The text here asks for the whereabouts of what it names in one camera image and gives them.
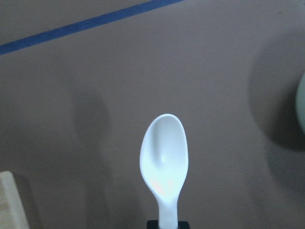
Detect light green bowl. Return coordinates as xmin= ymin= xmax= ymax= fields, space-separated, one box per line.
xmin=295 ymin=74 xmax=305 ymax=133

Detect wooden cutting board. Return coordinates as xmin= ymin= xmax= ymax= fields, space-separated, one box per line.
xmin=0 ymin=171 xmax=30 ymax=229

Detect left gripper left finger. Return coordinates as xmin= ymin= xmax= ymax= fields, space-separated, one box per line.
xmin=146 ymin=220 xmax=159 ymax=229

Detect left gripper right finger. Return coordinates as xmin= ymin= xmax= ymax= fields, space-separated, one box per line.
xmin=178 ymin=221 xmax=190 ymax=229

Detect white plastic spoon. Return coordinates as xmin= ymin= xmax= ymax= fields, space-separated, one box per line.
xmin=139 ymin=114 xmax=189 ymax=229

